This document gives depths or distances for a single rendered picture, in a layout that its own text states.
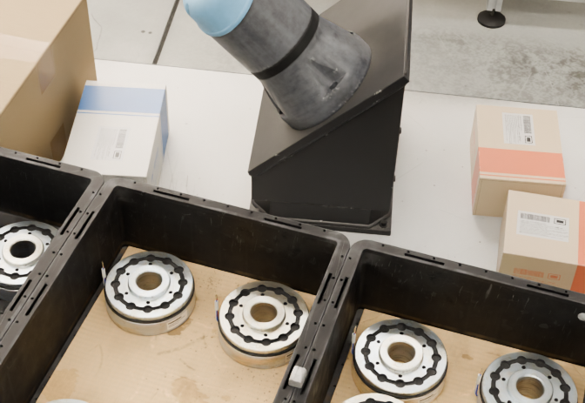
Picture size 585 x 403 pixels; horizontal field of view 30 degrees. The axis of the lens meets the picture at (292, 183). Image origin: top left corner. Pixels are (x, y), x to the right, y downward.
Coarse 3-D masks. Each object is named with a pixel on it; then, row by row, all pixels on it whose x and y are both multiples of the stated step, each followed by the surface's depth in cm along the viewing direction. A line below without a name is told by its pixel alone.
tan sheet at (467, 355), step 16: (368, 320) 126; (448, 336) 125; (464, 336) 125; (448, 352) 123; (464, 352) 123; (480, 352) 124; (496, 352) 124; (512, 352) 124; (448, 368) 122; (464, 368) 122; (480, 368) 122; (576, 368) 122; (352, 384) 120; (448, 384) 120; (464, 384) 120; (576, 384) 121; (336, 400) 118; (448, 400) 119; (464, 400) 119
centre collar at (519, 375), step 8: (512, 376) 117; (520, 376) 117; (528, 376) 117; (536, 376) 117; (544, 376) 117; (512, 384) 116; (544, 384) 116; (512, 392) 115; (544, 392) 115; (552, 392) 115; (520, 400) 114; (528, 400) 114; (536, 400) 115; (544, 400) 115
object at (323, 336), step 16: (368, 240) 122; (352, 256) 120; (384, 256) 121; (400, 256) 120; (416, 256) 120; (432, 256) 120; (352, 272) 118; (448, 272) 119; (464, 272) 119; (480, 272) 119; (496, 272) 119; (336, 288) 117; (512, 288) 118; (528, 288) 117; (544, 288) 117; (560, 288) 117; (336, 304) 117; (576, 304) 116; (336, 320) 114; (320, 336) 112; (320, 352) 111; (304, 384) 108; (304, 400) 106
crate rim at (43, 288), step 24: (144, 192) 127; (168, 192) 127; (96, 216) 124; (240, 216) 124; (264, 216) 124; (72, 240) 121; (336, 240) 122; (336, 264) 119; (48, 288) 116; (24, 312) 113; (312, 312) 114; (312, 336) 112; (0, 360) 109; (288, 384) 108
